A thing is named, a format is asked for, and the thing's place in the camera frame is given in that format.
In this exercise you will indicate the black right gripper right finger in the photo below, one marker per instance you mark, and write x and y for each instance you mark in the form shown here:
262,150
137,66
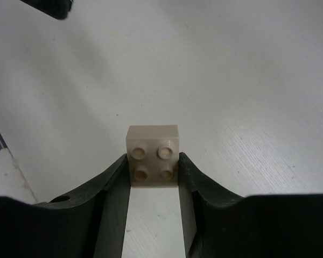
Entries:
219,223

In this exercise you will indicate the beige lego brick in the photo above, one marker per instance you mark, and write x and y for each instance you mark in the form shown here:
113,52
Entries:
153,155

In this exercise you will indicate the black object at corner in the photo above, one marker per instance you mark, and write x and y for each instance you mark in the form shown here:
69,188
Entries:
57,9

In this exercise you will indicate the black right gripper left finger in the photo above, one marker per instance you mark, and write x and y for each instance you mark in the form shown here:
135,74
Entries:
88,221

